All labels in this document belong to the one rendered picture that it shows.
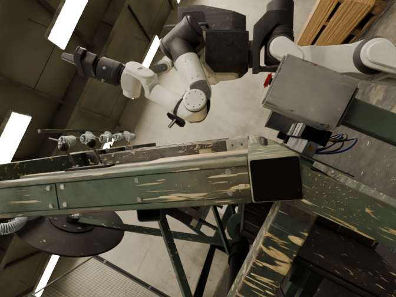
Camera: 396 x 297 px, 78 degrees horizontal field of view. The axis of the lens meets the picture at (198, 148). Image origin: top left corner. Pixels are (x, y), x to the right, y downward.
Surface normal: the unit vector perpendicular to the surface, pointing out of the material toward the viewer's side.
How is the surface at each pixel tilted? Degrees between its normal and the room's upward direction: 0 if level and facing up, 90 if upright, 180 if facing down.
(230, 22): 90
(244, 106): 90
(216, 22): 90
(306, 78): 90
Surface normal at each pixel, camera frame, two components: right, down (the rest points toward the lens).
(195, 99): -0.06, -0.23
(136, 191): -0.20, 0.07
